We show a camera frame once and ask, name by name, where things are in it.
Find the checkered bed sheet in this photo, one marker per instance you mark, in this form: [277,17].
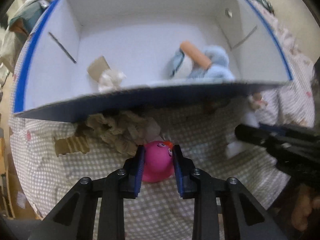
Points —
[159,212]

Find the blue white cardboard box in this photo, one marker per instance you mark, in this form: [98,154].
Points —
[76,40]

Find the light blue plush toy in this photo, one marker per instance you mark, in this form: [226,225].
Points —
[182,66]

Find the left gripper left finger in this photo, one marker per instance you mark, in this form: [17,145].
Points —
[135,171]

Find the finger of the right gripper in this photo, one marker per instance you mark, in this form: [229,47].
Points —
[286,139]

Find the beige soft tube toy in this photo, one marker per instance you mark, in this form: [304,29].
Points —
[196,55]

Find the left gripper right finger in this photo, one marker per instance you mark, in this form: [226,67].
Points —
[183,168]

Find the white plush doll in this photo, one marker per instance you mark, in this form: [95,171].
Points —
[246,123]

